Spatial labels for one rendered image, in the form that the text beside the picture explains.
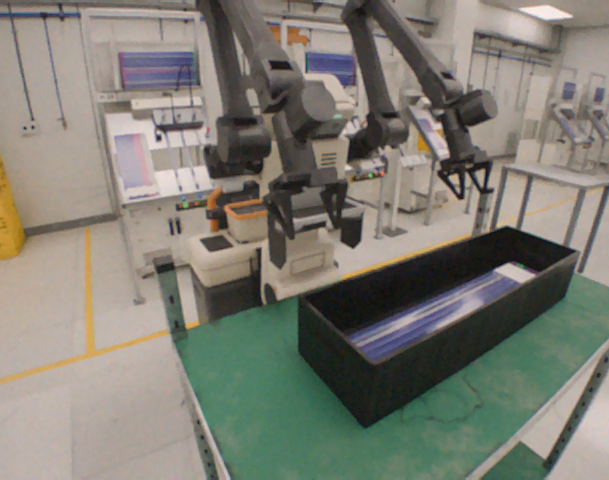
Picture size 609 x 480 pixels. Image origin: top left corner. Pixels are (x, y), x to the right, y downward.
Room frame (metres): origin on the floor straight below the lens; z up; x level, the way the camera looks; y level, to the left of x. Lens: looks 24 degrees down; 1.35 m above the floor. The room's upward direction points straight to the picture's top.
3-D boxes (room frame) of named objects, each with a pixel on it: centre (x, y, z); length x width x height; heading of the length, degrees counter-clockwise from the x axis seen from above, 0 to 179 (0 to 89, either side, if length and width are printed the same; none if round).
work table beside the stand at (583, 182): (2.57, -2.03, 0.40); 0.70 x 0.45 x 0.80; 24
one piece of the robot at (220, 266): (1.26, 0.17, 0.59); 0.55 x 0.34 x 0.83; 121
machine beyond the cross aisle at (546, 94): (6.01, -4.38, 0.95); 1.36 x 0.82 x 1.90; 31
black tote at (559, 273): (0.51, -0.28, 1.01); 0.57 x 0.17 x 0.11; 121
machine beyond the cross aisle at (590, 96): (6.74, -5.63, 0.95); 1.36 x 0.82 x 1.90; 31
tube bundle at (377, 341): (0.51, -0.28, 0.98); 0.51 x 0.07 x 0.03; 121
